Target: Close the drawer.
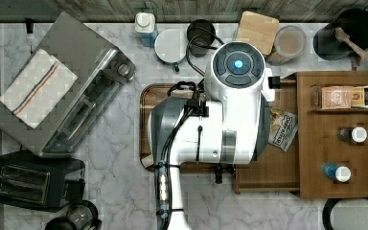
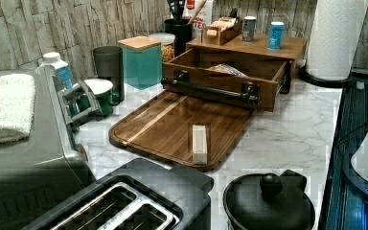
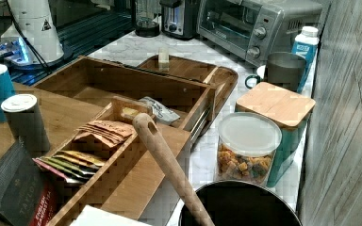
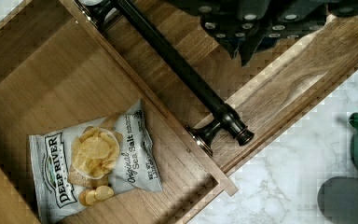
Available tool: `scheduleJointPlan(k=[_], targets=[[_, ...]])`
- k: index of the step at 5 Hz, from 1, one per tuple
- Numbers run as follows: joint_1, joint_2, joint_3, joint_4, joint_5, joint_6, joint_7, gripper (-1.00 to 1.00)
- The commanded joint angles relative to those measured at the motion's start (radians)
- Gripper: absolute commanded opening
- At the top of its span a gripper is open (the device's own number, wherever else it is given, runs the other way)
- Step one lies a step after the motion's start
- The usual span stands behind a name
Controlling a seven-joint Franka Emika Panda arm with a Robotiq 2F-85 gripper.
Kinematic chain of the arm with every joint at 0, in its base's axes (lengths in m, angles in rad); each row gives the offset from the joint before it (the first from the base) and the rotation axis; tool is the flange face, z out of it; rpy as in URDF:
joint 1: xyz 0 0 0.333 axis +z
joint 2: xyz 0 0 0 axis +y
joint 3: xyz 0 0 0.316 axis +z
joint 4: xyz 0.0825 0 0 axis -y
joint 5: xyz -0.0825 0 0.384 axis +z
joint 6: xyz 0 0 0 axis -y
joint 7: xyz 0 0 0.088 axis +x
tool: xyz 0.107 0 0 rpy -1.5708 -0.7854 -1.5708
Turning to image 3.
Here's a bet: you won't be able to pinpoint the teal canister wooden lid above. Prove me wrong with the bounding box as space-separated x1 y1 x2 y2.
236 82 316 187

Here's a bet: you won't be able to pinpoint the small beige block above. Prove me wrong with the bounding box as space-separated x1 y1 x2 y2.
158 47 170 72

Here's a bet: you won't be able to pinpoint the grey shaker white cap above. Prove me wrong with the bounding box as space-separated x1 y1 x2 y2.
1 93 50 157

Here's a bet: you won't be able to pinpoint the silver foil packet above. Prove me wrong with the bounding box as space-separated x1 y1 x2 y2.
140 96 180 125

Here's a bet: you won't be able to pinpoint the dark grey cup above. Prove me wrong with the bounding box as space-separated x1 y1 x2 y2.
266 52 306 91

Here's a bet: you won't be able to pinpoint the wooden organizer drawer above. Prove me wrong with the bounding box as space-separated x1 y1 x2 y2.
35 56 215 138

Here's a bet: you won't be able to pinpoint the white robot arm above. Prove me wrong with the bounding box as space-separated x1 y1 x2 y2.
1 0 64 66

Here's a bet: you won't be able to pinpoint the black slot toaster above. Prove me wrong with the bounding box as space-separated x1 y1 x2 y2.
159 0 200 40

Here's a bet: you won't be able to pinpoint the black pot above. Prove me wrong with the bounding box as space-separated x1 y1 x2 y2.
196 180 303 226

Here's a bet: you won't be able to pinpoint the white mug green handle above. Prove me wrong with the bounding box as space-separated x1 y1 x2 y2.
244 65 266 89

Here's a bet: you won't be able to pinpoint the clear cereal jar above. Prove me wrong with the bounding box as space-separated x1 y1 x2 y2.
214 112 282 186

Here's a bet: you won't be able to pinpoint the silver toaster oven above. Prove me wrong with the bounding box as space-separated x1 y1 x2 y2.
197 0 322 66

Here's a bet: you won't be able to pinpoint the wooden serving tray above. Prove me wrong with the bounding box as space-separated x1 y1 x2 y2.
139 55 239 135

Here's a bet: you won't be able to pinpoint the wooden spoon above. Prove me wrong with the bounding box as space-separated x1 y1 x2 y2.
132 113 215 226

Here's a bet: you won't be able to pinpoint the blue white carton bottle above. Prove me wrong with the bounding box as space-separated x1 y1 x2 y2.
291 26 320 93

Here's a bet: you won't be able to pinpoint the colourful tea bag packets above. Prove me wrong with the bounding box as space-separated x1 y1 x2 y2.
33 151 106 185

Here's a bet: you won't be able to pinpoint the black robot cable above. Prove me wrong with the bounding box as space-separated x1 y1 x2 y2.
5 0 53 73

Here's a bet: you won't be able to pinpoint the black tea box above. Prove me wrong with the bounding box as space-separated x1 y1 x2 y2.
0 141 57 226

